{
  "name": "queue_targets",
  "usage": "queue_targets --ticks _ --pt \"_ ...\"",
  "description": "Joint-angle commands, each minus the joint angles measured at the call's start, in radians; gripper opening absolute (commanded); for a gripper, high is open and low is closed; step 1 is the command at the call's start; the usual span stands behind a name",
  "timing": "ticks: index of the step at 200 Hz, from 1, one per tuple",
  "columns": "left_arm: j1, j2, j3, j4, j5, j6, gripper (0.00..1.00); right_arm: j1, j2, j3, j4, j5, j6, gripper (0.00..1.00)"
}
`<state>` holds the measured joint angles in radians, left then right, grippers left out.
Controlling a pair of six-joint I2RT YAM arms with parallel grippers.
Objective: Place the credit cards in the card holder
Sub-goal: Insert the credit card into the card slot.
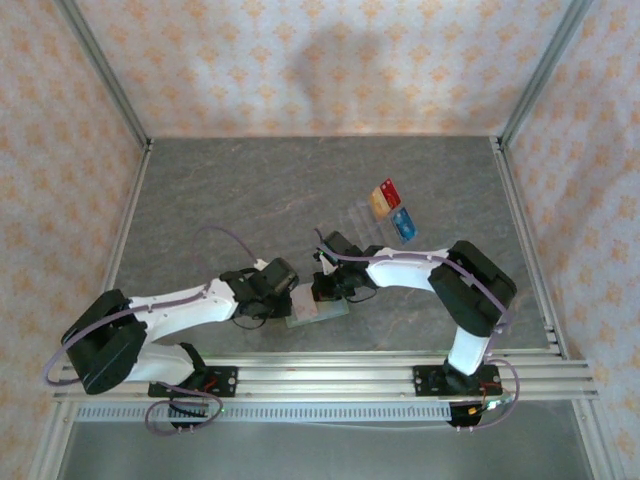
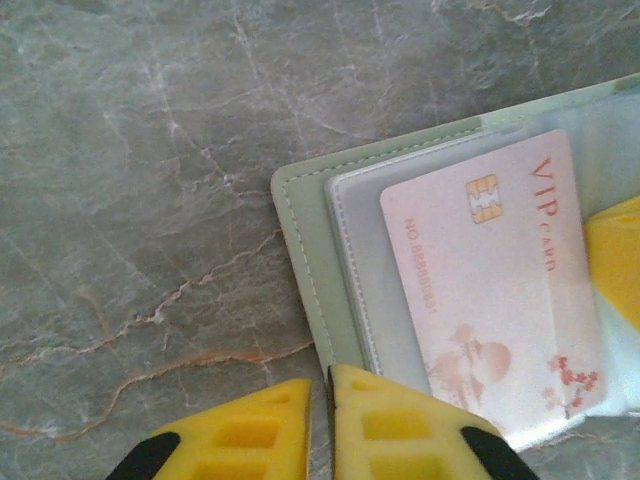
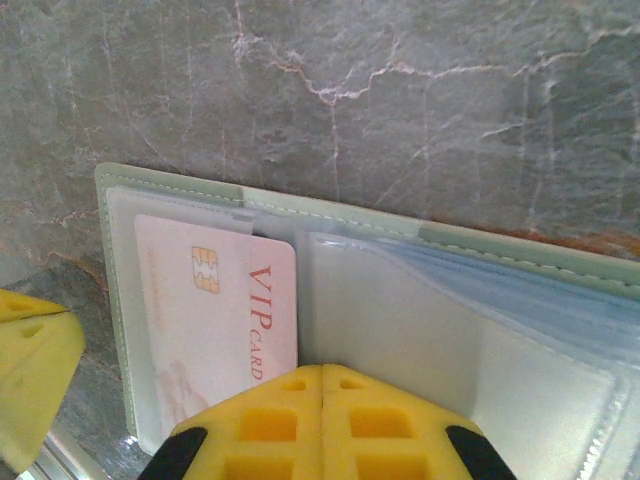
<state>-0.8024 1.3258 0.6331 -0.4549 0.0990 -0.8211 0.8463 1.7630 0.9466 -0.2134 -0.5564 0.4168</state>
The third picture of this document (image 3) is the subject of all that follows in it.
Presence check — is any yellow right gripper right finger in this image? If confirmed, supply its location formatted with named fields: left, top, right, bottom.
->
left=322, top=363, right=519, bottom=480

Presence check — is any aluminium mounting rail beam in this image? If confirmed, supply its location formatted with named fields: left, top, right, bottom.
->
left=29, top=424, right=151, bottom=480

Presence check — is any white VIP card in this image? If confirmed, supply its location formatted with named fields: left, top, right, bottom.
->
left=133, top=213, right=300, bottom=441

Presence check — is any mint green card holder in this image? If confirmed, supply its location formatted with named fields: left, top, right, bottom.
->
left=94, top=162, right=640, bottom=480

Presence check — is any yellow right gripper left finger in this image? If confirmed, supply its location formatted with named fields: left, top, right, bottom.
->
left=137, top=363, right=324, bottom=480

